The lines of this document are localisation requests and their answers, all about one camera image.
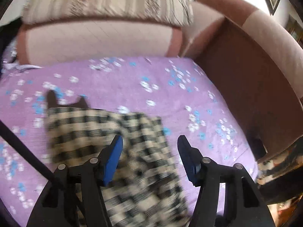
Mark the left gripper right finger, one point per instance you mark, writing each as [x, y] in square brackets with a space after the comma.
[228, 195]

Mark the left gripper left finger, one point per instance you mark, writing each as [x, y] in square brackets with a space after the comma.
[76, 195]

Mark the black cream checkered coat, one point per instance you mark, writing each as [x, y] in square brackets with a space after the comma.
[119, 165]

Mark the black clothes pile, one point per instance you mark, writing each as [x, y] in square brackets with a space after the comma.
[8, 33]

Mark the purple floral bed sheet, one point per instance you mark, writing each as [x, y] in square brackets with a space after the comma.
[174, 89]

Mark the pink brown headboard cushion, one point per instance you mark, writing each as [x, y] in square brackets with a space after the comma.
[209, 15]

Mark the striped floral pillow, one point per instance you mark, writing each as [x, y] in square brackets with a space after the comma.
[177, 13]

